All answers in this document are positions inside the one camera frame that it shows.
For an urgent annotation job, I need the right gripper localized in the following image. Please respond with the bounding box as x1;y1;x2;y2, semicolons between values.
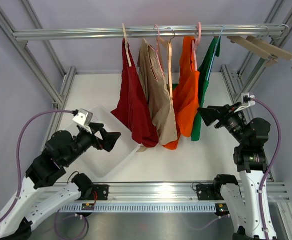
197;102;248;146

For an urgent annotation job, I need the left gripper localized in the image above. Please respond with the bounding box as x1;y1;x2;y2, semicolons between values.
64;122;121;166

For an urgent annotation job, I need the orange t shirt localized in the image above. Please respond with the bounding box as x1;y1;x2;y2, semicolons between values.
173;36;199;138

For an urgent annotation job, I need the red t shirt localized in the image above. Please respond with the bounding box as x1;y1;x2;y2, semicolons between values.
111;39;159;148

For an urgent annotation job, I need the pink plastic hanger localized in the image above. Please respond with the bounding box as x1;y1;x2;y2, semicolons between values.
192;22;201;70

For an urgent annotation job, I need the beige t shirt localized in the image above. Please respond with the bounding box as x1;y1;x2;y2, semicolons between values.
137;38;177;145

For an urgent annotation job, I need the pink wire hanger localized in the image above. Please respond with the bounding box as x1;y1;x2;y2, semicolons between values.
154;24;165;76

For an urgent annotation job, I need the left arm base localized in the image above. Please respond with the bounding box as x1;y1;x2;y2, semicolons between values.
68;171;110;218

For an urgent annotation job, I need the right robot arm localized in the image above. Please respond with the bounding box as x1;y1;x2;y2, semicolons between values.
198;103;277;240

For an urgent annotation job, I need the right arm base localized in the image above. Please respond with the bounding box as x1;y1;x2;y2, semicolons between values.
191;174;245;218

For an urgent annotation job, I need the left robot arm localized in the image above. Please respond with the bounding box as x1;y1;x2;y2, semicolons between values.
0;122;121;240

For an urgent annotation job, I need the green t shirt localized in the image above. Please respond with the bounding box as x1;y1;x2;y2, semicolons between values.
172;36;221;142

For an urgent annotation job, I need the wooden clip hanger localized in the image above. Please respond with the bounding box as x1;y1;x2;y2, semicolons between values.
227;35;278;67
246;35;292;69

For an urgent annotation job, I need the blue hanger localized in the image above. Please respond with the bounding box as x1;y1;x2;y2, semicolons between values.
208;25;225;80

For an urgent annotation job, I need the white plastic basket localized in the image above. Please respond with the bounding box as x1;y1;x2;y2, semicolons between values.
61;105;140;182

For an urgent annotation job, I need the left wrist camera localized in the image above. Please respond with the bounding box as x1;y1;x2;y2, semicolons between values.
72;108;93;133

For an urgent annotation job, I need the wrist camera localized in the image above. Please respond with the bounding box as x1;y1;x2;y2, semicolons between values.
234;92;255;113
72;108;93;133

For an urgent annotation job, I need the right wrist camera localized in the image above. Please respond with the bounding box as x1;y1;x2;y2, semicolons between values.
234;92;255;113

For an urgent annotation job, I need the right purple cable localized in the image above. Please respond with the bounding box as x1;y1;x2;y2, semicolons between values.
250;97;281;240

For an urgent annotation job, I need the purple cable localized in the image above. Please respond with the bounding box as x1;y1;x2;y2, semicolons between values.
250;97;281;240
0;109;75;233

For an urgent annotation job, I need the front aluminium rail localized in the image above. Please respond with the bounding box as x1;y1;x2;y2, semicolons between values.
45;181;290;203

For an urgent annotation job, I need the white cable duct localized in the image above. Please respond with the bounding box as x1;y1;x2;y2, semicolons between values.
60;202;216;213

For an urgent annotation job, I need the aluminium hanging rail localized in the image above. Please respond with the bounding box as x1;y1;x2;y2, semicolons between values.
13;23;288;41

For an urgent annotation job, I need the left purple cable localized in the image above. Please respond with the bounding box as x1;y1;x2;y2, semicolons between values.
0;109;75;233

